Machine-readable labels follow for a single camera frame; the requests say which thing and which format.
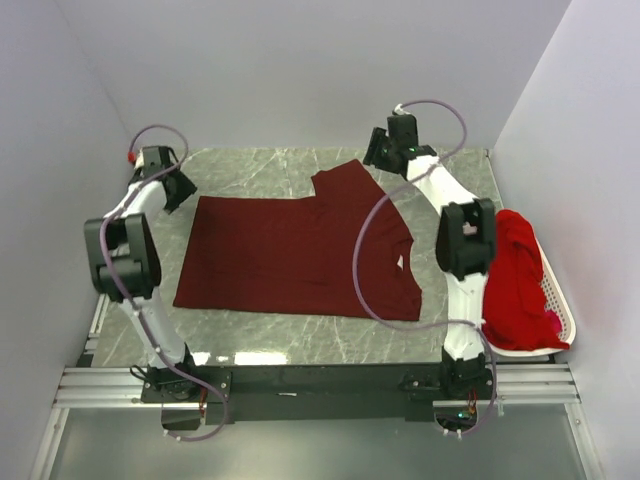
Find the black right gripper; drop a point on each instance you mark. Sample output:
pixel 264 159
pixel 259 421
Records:
pixel 379 137

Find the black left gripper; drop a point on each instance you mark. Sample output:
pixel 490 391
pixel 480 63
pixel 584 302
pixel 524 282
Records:
pixel 187 188

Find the dark red t shirt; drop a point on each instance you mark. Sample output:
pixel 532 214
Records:
pixel 300 256

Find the bright red t shirt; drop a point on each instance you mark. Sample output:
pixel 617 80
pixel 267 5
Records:
pixel 514 300

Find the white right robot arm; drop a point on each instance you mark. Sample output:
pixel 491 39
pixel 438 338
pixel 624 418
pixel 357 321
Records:
pixel 465 247

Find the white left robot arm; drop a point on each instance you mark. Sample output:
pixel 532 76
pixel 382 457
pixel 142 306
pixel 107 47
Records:
pixel 125 266

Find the white perforated laundry basket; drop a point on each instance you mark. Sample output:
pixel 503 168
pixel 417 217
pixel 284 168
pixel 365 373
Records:
pixel 556 301

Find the pink garment in basket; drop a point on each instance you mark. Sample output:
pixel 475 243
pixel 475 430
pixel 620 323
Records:
pixel 554 321

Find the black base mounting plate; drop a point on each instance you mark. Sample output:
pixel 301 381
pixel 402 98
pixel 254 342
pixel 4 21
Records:
pixel 320 392

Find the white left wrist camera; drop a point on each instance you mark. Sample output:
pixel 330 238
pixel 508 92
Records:
pixel 136 158

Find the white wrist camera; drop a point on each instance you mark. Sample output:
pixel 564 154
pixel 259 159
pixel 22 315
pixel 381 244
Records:
pixel 402 109
pixel 136 158

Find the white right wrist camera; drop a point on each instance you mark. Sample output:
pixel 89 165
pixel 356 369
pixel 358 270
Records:
pixel 402 109

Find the aluminium frame rail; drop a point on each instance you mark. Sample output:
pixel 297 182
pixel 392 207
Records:
pixel 518 384

